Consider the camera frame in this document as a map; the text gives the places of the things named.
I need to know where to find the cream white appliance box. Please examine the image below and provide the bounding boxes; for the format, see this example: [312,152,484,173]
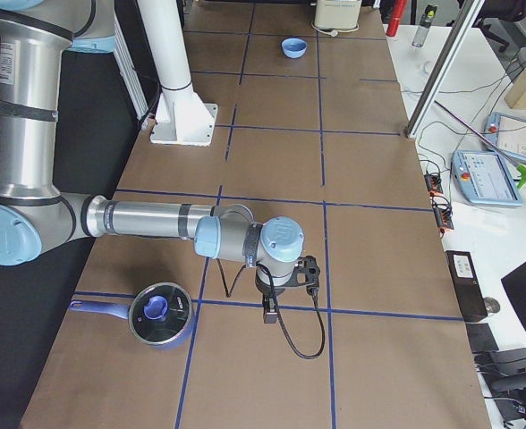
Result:
[313,0,361,30]

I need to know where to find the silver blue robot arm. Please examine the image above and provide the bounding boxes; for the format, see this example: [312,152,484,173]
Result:
[0,1,304,323]

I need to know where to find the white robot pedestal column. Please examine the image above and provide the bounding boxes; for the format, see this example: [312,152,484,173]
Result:
[138,0,218,147]

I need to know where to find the blue saucepan with glass lid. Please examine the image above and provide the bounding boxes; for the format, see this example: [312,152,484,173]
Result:
[69,282,195,349]

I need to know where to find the upper orange black circuit board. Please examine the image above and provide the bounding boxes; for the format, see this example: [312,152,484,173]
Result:
[424,172,443,197]

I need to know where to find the lower orange black circuit board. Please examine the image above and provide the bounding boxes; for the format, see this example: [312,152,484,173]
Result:
[432,203,454,233]

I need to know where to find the blue bowl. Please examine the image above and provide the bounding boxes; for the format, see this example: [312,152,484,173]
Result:
[281,38,308,59]

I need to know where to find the far teach pendant tablet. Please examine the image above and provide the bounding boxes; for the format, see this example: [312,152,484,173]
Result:
[484,112,526,163]

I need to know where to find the black power supply box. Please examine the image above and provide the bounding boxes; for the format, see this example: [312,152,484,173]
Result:
[445,250,488,323]

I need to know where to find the black looping camera cable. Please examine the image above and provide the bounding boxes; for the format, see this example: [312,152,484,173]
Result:
[216,257,327,360]

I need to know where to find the red bottle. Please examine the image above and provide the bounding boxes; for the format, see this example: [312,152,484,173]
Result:
[386,0,407,38]

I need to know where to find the orange black circuit board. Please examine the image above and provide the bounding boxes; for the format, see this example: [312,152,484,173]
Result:
[424,172,443,197]
[432,203,454,233]

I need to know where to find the clear water bottle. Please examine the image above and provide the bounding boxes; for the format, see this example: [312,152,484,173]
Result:
[411,4,437,48]

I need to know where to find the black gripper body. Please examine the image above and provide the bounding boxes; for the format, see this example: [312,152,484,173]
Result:
[255,271,275,309]

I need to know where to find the teach pendant tablet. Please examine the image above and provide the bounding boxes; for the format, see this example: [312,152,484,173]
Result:
[452,150,522,207]
[484,112,526,163]

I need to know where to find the near teach pendant tablet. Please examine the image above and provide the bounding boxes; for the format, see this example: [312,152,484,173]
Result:
[452,150,522,207]

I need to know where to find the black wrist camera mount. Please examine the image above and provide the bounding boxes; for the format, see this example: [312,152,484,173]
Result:
[285,256,320,298]

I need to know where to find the aluminium frame post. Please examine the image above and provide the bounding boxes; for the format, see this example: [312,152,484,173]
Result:
[404,0,485,139]

